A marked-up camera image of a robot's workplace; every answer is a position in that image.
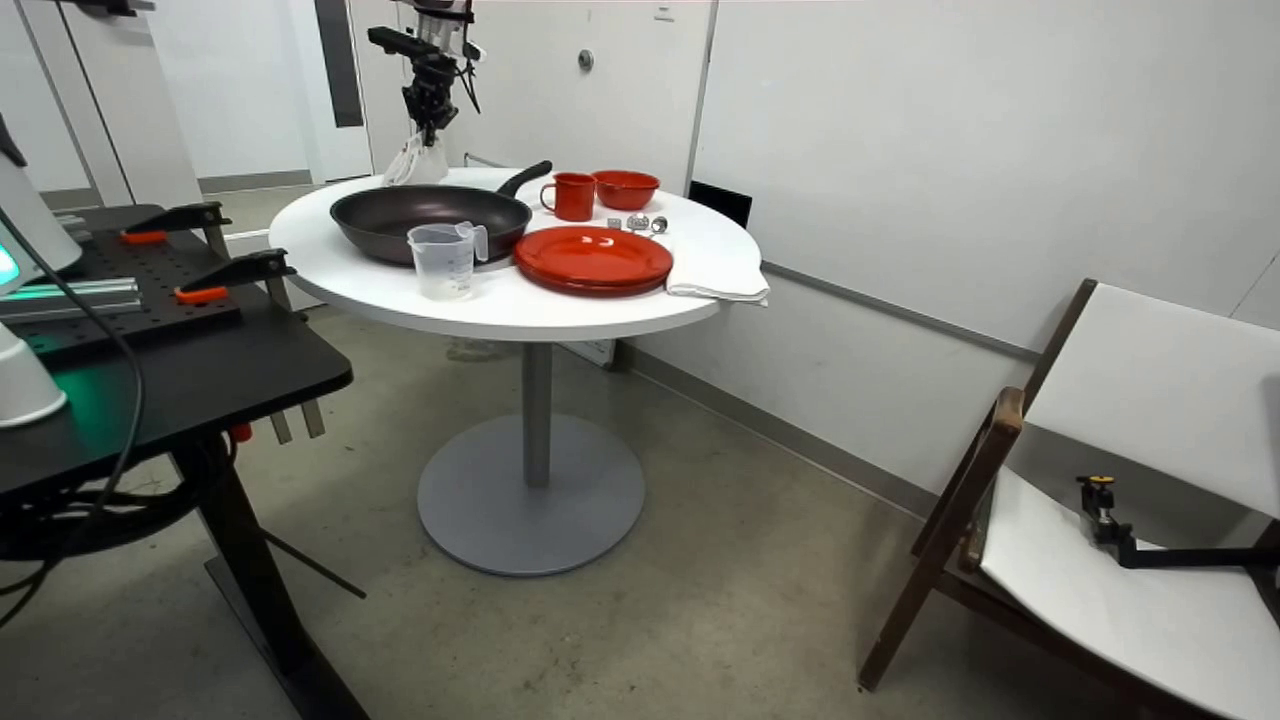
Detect white round pedestal table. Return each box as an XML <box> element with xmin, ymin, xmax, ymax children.
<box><xmin>263</xmin><ymin>165</ymin><xmax>771</xmax><ymax>581</ymax></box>

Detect black robot desk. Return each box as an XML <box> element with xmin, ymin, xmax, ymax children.
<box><xmin>0</xmin><ymin>198</ymin><xmax>356</xmax><ymax>720</ymax></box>

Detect white door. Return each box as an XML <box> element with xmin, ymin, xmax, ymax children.
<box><xmin>483</xmin><ymin>0</ymin><xmax>719</xmax><ymax>191</ymax></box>

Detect plain white cloth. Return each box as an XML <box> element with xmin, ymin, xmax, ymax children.
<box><xmin>661</xmin><ymin>216</ymin><xmax>771</xmax><ymax>307</ymax></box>

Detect grey slanted panel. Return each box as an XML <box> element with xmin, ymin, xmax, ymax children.
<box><xmin>0</xmin><ymin>117</ymin><xmax>86</xmax><ymax>291</ymax></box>

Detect red mug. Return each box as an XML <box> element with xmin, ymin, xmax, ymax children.
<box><xmin>535</xmin><ymin>169</ymin><xmax>599</xmax><ymax>224</ymax></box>

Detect black clamp with orange handle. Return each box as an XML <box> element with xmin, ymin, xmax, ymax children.
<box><xmin>170</xmin><ymin>246</ymin><xmax>330</xmax><ymax>448</ymax></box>
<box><xmin>115</xmin><ymin>198</ymin><xmax>231</xmax><ymax>260</ymax></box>

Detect black desk cables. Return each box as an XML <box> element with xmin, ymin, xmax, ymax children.
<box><xmin>0</xmin><ymin>257</ymin><xmax>190</xmax><ymax>631</ymax></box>

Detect red bowl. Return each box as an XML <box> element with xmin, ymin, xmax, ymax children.
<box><xmin>589</xmin><ymin>169</ymin><xmax>665</xmax><ymax>216</ymax></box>

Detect black frying pan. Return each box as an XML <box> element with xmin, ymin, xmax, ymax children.
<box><xmin>325</xmin><ymin>155</ymin><xmax>555</xmax><ymax>267</ymax></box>

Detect silver aluminium rail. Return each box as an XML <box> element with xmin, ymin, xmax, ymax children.
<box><xmin>0</xmin><ymin>271</ymin><xmax>142</xmax><ymax>324</ymax></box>

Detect white rounded base cover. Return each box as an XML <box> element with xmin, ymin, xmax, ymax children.
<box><xmin>0</xmin><ymin>320</ymin><xmax>71</xmax><ymax>431</ymax></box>

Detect red plate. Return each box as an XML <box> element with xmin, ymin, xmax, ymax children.
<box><xmin>512</xmin><ymin>224</ymin><xmax>677</xmax><ymax>302</ymax></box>

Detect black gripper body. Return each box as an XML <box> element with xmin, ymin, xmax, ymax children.
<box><xmin>403</xmin><ymin>35</ymin><xmax>472</xmax><ymax>119</ymax></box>

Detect clear plastic measuring cup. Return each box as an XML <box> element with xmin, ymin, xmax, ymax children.
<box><xmin>403</xmin><ymin>216</ymin><xmax>493</xmax><ymax>305</ymax></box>

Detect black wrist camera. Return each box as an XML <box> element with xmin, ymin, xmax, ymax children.
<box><xmin>364</xmin><ymin>23</ymin><xmax>439</xmax><ymax>73</ymax></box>

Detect black chair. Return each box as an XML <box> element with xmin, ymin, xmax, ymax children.
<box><xmin>687</xmin><ymin>178</ymin><xmax>755</xmax><ymax>231</ymax></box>

